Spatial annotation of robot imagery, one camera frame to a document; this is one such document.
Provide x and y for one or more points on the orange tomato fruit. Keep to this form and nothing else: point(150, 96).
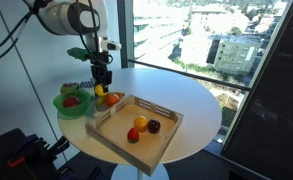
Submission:
point(111, 99)

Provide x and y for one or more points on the orange round fruit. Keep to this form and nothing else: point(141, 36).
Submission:
point(141, 123)

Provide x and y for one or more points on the wooden tray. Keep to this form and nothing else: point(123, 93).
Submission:
point(111, 129)

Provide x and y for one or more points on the red apple in bowl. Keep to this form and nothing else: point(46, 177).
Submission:
point(71, 101)

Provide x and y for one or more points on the black white patterned soft cube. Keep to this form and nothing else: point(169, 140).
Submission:
point(87, 84)

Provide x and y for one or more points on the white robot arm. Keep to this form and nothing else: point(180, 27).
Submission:
point(89, 20)

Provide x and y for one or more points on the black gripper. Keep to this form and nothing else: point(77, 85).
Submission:
point(99, 64)

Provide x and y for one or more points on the colourful soft toy block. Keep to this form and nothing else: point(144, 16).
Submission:
point(69, 87)

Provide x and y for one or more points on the yellow round fruit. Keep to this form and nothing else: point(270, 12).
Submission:
point(99, 90)

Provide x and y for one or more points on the green plastic bowl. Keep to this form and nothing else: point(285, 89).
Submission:
point(74, 111)

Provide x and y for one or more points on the dark purple plum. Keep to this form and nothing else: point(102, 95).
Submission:
point(154, 126)

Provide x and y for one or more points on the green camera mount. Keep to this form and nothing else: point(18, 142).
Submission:
point(78, 53)

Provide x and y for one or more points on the yellow banana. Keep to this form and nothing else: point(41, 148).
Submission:
point(101, 100)

